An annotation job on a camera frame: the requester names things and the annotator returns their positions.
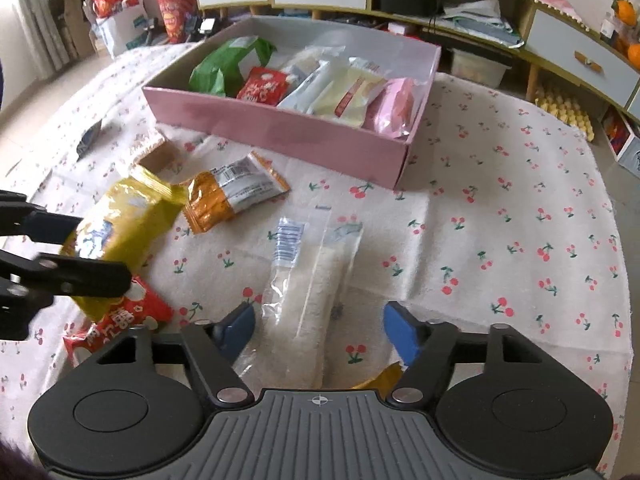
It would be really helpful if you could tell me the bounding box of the brown snack packet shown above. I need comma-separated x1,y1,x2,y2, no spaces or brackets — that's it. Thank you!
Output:
127,130,182,172

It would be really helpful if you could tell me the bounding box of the red and white snack packet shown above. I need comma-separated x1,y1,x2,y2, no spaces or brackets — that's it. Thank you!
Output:
235,66,292,107
62,275,174,368

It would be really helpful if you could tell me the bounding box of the stack of papers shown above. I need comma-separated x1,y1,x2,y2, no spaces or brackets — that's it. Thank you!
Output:
440,0,525,50

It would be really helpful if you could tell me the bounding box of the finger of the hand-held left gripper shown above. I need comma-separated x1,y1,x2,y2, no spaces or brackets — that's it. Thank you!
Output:
0,190,84,242
0,248,135,342

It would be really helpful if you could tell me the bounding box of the clear white snack packet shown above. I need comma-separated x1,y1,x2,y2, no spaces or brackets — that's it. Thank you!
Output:
234,205,364,388

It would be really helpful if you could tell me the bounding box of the white curtain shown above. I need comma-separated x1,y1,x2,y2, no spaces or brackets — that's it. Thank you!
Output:
15,0,68,78

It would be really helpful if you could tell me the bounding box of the gold snack packet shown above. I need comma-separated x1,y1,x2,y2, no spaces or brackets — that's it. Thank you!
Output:
351,361,404,391

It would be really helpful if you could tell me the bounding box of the wooden cabinet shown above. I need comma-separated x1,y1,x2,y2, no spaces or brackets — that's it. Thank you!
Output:
190,0,640,128

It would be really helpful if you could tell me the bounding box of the white printed box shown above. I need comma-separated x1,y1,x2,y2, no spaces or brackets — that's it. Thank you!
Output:
602,107,640,178

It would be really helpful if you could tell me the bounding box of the clear cream stick packet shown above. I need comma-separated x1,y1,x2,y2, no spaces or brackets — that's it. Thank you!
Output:
280,45,347,81

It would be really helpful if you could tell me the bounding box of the red gift bag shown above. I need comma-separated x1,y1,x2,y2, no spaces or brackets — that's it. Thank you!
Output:
154,0,197,45

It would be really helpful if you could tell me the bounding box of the white shopping bag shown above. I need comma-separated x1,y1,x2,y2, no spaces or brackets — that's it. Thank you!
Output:
91,0,151,58

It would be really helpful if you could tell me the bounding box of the small dark snack packet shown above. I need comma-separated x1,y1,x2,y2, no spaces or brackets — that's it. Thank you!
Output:
76,120,104,157

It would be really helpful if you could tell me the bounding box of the pink snack packet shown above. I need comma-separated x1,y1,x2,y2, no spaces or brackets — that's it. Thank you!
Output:
361,77,417,139

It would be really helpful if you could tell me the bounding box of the yellow snack packet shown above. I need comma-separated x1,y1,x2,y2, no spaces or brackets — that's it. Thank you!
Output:
59,166,189,323

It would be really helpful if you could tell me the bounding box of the cherry print cloth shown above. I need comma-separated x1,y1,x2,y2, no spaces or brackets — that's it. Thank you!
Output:
0,40,632,441

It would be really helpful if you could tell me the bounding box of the pink cardboard box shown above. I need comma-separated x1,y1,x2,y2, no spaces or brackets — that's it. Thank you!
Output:
141,15,442,192

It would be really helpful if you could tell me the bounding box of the cream white snack packet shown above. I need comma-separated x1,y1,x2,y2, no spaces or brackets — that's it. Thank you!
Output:
311,56,388,129

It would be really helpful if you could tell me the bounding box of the orange snack packet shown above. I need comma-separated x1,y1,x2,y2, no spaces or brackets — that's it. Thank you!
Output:
184,151,292,235

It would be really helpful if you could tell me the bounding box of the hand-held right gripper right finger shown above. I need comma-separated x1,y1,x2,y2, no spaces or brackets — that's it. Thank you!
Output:
384,301,546,407

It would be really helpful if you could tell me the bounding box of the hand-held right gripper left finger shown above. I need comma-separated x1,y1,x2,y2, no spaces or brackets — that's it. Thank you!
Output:
91,301,257,408

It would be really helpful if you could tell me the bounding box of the black camera device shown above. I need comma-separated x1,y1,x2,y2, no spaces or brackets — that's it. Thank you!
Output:
189,15,218,41

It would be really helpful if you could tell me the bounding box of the yellow egg tray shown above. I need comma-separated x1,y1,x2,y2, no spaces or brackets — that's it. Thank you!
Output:
534,85,598,142

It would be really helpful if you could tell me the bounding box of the clear storage bin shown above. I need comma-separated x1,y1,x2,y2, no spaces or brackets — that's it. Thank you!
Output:
450,46,513,88

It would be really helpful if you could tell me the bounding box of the dark fuzzy clothing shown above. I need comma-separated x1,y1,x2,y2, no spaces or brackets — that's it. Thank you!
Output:
0,442,46,480

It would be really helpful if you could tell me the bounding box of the green snack packet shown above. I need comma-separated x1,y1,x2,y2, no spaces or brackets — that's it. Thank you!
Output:
188,36,278,97

